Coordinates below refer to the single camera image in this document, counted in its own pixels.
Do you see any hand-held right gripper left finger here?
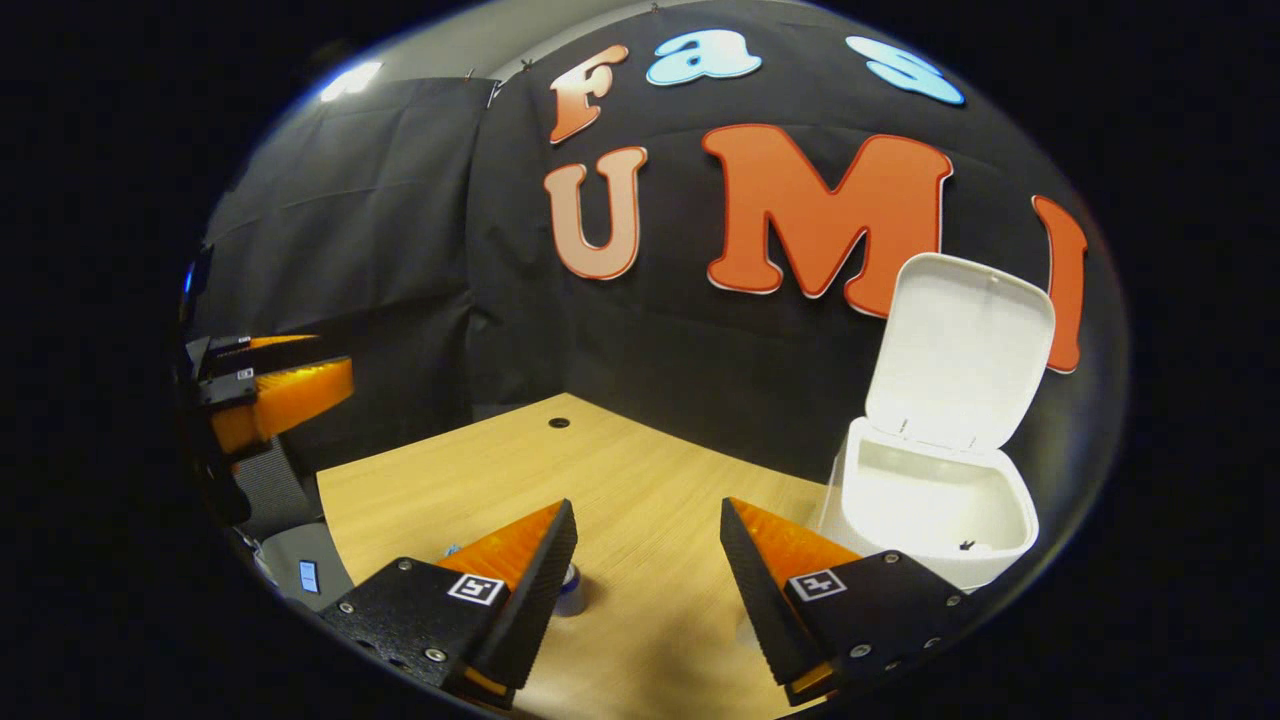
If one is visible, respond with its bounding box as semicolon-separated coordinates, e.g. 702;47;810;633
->
318;498;581;711

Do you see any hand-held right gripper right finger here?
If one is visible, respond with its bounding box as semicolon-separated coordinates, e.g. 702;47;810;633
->
720;496;993;709

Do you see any white desktop garbage bin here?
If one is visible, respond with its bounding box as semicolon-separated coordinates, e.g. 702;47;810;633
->
818;252;1058;591

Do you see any wooden desktop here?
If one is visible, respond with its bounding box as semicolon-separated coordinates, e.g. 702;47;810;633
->
316;392;851;720

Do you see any grey mesh office chair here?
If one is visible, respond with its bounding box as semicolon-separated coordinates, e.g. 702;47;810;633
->
232;437;353;613

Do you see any black backdrop cloth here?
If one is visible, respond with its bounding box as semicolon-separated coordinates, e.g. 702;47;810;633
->
185;0;1131;601

